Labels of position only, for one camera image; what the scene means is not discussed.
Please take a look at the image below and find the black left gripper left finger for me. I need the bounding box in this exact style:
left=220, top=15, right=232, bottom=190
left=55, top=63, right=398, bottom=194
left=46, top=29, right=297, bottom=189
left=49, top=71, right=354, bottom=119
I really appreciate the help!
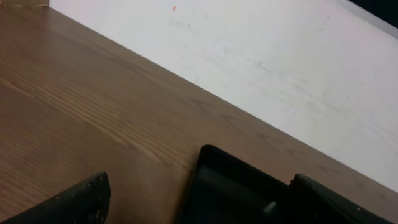
left=1, top=172, right=111, bottom=224

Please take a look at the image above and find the black rectangular tray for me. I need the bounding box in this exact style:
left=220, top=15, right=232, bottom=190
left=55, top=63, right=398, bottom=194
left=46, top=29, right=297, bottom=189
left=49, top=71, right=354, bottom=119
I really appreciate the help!
left=175, top=144, right=291, bottom=223

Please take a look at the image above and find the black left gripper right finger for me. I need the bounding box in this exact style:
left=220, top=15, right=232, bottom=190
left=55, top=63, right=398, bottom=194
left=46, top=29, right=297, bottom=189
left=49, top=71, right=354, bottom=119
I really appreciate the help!
left=289, top=174, right=390, bottom=224

